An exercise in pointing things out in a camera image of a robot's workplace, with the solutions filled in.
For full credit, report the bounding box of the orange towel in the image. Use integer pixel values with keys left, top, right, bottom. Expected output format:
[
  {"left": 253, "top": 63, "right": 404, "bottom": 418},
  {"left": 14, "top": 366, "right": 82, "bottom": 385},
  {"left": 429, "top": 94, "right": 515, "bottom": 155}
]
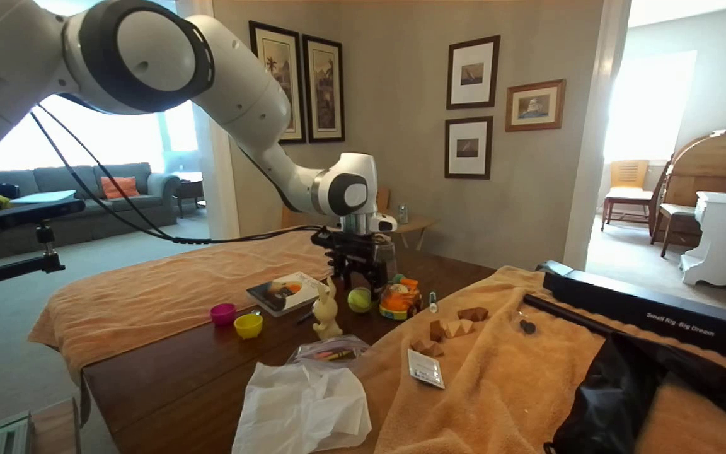
[
  {"left": 324, "top": 265, "right": 726, "bottom": 454},
  {"left": 27, "top": 230, "right": 340, "bottom": 387}
]

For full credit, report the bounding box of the white cabinet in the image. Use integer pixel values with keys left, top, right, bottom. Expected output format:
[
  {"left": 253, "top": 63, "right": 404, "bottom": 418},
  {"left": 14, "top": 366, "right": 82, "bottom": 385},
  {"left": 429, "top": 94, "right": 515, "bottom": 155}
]
[{"left": 680, "top": 190, "right": 726, "bottom": 296}]

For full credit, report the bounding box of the wooden roll-top desk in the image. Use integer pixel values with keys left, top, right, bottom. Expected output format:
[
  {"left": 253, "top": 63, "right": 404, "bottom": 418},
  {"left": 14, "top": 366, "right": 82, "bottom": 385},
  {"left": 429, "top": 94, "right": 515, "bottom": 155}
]
[{"left": 649, "top": 129, "right": 726, "bottom": 258}]

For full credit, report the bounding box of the grey sofa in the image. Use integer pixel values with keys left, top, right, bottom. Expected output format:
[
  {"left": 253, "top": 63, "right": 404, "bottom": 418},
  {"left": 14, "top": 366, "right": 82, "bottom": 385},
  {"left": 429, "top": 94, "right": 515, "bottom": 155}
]
[{"left": 0, "top": 162, "right": 182, "bottom": 264}]

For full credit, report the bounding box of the clear bag of crayons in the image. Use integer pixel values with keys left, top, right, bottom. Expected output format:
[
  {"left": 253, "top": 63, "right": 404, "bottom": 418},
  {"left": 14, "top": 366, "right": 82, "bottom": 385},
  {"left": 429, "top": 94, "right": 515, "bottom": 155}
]
[{"left": 286, "top": 334, "right": 372, "bottom": 370}]

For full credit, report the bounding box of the dark framed ship picture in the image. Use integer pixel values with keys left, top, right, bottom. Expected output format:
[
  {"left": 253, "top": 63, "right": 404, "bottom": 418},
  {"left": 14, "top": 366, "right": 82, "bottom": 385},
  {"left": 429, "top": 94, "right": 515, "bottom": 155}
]
[
  {"left": 444, "top": 115, "right": 495, "bottom": 181},
  {"left": 446, "top": 34, "right": 502, "bottom": 111}
]

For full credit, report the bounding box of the yellow plastic cup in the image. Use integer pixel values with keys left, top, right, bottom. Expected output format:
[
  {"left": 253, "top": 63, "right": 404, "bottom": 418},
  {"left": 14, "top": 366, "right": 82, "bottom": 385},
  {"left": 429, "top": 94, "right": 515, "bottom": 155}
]
[{"left": 233, "top": 313, "right": 264, "bottom": 341}]

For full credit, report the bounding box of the tall dark framed picture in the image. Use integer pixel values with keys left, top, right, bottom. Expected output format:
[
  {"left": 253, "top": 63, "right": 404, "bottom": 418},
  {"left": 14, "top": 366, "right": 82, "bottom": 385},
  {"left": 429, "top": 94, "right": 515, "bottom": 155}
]
[
  {"left": 301, "top": 33, "right": 346, "bottom": 143},
  {"left": 248, "top": 20, "right": 308, "bottom": 145}
]

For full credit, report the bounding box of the crumpled white plastic bag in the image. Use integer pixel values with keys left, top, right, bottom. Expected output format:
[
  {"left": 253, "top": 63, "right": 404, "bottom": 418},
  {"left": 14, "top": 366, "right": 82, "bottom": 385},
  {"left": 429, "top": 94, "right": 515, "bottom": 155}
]
[{"left": 231, "top": 361, "right": 373, "bottom": 454}]

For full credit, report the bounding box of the light wooden chair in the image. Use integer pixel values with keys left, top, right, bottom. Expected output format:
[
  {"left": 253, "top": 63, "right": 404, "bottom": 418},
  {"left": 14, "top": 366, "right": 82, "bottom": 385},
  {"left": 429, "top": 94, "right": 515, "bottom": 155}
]
[{"left": 601, "top": 159, "right": 655, "bottom": 235}]

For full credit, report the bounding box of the wooden puzzle block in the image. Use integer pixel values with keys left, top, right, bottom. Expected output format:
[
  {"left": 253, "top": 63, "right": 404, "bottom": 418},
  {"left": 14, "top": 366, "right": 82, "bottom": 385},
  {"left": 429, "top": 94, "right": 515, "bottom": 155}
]
[
  {"left": 429, "top": 318, "right": 476, "bottom": 343},
  {"left": 410, "top": 339, "right": 445, "bottom": 358}
]

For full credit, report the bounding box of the camera on mount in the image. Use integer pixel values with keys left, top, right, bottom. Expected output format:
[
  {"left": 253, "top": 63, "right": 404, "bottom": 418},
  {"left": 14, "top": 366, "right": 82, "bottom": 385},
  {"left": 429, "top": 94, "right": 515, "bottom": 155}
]
[{"left": 0, "top": 198, "right": 87, "bottom": 294}]

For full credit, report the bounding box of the white sachet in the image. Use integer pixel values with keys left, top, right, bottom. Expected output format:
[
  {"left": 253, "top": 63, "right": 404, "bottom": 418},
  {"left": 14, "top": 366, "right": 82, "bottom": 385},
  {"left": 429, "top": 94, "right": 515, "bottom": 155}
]
[{"left": 406, "top": 347, "right": 446, "bottom": 390}]

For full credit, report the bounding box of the pink plastic cup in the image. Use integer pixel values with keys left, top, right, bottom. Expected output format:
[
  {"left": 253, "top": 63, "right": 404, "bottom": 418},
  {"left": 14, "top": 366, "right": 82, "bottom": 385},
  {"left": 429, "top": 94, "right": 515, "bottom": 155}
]
[{"left": 210, "top": 303, "right": 238, "bottom": 327}]

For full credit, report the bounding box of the window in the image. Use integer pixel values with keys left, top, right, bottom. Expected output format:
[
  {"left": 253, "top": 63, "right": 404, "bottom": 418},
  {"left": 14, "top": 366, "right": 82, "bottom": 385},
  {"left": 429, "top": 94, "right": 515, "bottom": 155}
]
[{"left": 602, "top": 50, "right": 698, "bottom": 163}]

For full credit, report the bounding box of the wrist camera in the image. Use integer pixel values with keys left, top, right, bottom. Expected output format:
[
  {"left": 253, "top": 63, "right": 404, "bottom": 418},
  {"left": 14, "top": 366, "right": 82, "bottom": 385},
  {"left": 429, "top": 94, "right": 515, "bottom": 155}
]
[{"left": 310, "top": 228, "right": 342, "bottom": 252}]

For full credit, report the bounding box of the long black box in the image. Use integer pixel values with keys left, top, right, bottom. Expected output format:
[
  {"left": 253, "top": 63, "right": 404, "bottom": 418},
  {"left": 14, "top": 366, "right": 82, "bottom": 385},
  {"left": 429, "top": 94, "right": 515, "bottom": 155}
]
[{"left": 536, "top": 260, "right": 726, "bottom": 370}]

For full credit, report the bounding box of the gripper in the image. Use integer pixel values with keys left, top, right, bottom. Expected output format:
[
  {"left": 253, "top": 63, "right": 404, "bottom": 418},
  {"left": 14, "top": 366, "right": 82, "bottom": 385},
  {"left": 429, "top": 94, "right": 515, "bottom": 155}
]
[{"left": 330, "top": 233, "right": 396, "bottom": 300}]

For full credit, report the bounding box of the dark end table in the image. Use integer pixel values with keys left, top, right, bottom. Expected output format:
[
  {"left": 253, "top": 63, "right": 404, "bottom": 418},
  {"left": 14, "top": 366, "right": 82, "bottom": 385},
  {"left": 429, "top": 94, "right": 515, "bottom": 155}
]
[{"left": 173, "top": 179, "right": 206, "bottom": 219}]

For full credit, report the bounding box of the small wooden side table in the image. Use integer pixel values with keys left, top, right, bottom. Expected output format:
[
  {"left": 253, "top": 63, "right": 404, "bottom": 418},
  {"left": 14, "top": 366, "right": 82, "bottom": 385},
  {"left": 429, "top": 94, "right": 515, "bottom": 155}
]
[{"left": 392, "top": 216, "right": 441, "bottom": 252}]

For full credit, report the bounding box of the cream rabbit figurine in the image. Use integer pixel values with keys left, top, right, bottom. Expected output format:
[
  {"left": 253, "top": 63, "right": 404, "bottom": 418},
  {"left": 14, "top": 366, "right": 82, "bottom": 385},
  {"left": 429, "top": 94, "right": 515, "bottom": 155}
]
[{"left": 311, "top": 276, "right": 344, "bottom": 342}]

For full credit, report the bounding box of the light wood framed picture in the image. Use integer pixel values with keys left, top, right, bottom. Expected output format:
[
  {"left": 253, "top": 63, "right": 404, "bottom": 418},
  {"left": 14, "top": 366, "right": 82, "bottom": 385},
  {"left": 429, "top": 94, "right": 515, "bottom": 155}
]
[{"left": 505, "top": 78, "right": 567, "bottom": 133}]

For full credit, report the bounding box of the orange toy car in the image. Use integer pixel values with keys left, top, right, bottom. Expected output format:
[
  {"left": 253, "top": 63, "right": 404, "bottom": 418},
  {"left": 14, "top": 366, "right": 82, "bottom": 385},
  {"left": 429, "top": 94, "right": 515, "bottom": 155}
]
[{"left": 378, "top": 274, "right": 424, "bottom": 321}]

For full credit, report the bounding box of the orange cushion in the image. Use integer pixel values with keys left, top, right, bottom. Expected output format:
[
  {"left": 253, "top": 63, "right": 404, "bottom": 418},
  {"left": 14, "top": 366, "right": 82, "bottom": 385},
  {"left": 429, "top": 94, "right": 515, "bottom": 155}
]
[{"left": 99, "top": 175, "right": 142, "bottom": 201}]

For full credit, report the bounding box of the paperback book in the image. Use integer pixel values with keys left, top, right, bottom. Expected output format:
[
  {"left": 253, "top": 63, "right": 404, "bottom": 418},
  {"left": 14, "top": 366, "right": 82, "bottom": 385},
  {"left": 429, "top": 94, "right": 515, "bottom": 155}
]
[{"left": 246, "top": 271, "right": 325, "bottom": 318}]

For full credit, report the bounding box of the green ball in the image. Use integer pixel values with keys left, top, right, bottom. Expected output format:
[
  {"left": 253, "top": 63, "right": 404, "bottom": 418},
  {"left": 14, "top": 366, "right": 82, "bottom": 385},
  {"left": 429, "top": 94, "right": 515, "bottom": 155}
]
[{"left": 347, "top": 287, "right": 373, "bottom": 314}]

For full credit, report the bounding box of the black bag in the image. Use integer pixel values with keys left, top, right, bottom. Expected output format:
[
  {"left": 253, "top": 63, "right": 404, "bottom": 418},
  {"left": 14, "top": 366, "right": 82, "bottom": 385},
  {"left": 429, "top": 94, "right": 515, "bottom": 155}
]
[{"left": 542, "top": 332, "right": 726, "bottom": 454}]

